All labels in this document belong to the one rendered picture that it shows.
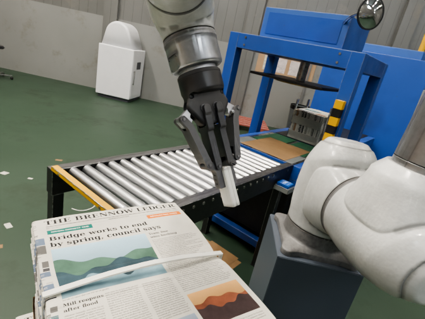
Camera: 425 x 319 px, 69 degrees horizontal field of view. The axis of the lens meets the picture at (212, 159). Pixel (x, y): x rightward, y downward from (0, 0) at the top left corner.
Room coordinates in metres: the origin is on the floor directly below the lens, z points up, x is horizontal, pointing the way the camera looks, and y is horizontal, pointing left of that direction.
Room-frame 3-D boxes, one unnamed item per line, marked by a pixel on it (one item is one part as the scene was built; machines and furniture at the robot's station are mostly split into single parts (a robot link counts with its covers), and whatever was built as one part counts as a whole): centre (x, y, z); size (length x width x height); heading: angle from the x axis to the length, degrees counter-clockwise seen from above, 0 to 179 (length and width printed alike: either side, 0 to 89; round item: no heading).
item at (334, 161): (0.68, -0.29, 1.17); 0.18 x 0.16 x 0.22; 13
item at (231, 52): (2.41, 0.01, 0.77); 0.09 x 0.09 x 1.55; 55
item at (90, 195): (1.03, 0.47, 0.81); 0.43 x 0.03 x 0.02; 55
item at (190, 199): (1.42, -0.13, 0.74); 1.34 x 0.05 x 0.12; 145
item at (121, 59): (6.71, 2.33, 0.77); 0.79 x 0.70 x 1.54; 89
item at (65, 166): (1.71, 0.28, 0.74); 1.34 x 0.05 x 0.12; 145
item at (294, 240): (0.71, -0.29, 1.03); 0.22 x 0.18 x 0.06; 179
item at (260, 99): (2.89, -0.34, 0.77); 0.09 x 0.09 x 1.55; 55
